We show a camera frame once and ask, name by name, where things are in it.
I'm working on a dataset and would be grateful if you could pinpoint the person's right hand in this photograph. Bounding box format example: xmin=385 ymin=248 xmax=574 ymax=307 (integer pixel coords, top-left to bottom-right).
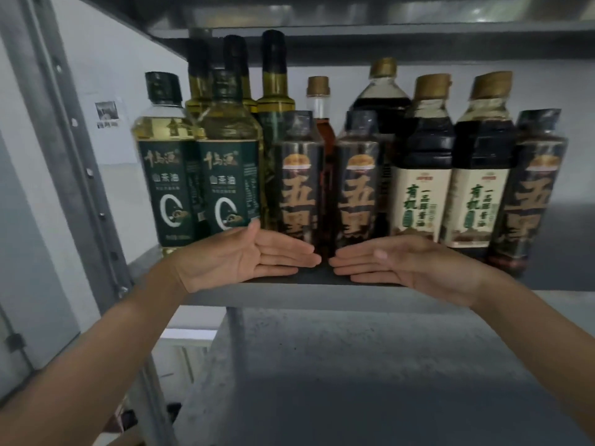
xmin=328 ymin=235 xmax=494 ymax=308

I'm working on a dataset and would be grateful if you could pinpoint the person's left hand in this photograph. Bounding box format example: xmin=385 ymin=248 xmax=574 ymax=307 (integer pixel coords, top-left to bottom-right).
xmin=172 ymin=218 xmax=322 ymax=294

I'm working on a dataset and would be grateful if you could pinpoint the person's right forearm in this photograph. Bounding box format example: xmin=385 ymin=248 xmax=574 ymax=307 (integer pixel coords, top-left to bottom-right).
xmin=469 ymin=270 xmax=595 ymax=439

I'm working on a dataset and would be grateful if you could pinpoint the person's left forearm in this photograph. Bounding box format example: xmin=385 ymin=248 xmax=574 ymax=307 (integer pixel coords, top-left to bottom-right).
xmin=0 ymin=257 xmax=191 ymax=446

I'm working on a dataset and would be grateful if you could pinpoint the grey metal shelf rack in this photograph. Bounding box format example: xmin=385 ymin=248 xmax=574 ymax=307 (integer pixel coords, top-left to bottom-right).
xmin=0 ymin=0 xmax=595 ymax=446

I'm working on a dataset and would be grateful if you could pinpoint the green label oil bottle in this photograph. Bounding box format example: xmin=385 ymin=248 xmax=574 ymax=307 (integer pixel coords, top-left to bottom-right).
xmin=195 ymin=69 xmax=264 ymax=238
xmin=131 ymin=72 xmax=200 ymax=257

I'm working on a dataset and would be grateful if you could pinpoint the black label dark sauce bottle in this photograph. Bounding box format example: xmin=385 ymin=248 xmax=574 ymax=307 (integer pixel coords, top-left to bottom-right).
xmin=487 ymin=108 xmax=569 ymax=278
xmin=273 ymin=110 xmax=326 ymax=252
xmin=334 ymin=110 xmax=392 ymax=252

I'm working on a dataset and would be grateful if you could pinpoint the cream label soy sauce bottle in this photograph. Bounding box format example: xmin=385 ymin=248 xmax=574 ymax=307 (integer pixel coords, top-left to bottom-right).
xmin=439 ymin=71 xmax=518 ymax=261
xmin=390 ymin=73 xmax=456 ymax=243
xmin=346 ymin=57 xmax=413 ymax=228

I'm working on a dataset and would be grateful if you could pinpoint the tall dark olive oil bottle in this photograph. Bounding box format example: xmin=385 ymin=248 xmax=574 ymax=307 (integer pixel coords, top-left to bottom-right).
xmin=257 ymin=29 xmax=296 ymax=230
xmin=223 ymin=34 xmax=259 ymax=116
xmin=185 ymin=38 xmax=213 ymax=117

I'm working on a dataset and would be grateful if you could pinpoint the slim reddish gold-capped bottle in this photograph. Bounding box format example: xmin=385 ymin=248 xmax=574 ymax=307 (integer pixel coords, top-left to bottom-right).
xmin=305 ymin=76 xmax=337 ymax=256

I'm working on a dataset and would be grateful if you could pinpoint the small paper notice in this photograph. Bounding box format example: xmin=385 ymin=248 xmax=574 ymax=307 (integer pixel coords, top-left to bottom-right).
xmin=95 ymin=100 xmax=121 ymax=130

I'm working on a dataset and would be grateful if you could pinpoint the grey door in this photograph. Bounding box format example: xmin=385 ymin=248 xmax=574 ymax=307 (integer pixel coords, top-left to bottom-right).
xmin=0 ymin=132 xmax=82 ymax=401

